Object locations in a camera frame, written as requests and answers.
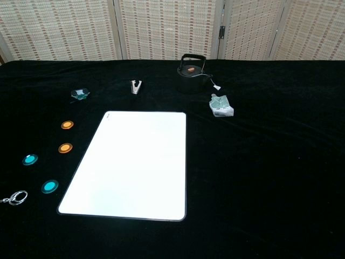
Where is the teal disc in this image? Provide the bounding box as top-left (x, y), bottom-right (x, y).
top-left (22, 154), bottom-right (38, 166)
top-left (40, 179), bottom-right (59, 194)

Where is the white V-shaped clip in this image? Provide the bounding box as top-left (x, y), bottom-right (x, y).
top-left (130, 79), bottom-right (144, 96)

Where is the brown plush bear keychain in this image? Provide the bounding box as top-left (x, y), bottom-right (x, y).
top-left (0, 190), bottom-right (29, 206)

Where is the black velvet tablecloth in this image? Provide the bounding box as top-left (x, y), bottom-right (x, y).
top-left (0, 58), bottom-right (345, 259)

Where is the small green black gadget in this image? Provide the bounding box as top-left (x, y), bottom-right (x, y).
top-left (69, 87), bottom-right (91, 104)

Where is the woven folding screen panel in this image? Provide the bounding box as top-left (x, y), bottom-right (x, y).
top-left (0, 0), bottom-right (123, 62)
top-left (113, 0), bottom-right (224, 60)
top-left (269, 0), bottom-right (345, 62)
top-left (218, 0), bottom-right (286, 60)

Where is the white magnetic board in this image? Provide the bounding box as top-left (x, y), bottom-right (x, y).
top-left (57, 110), bottom-right (187, 222)

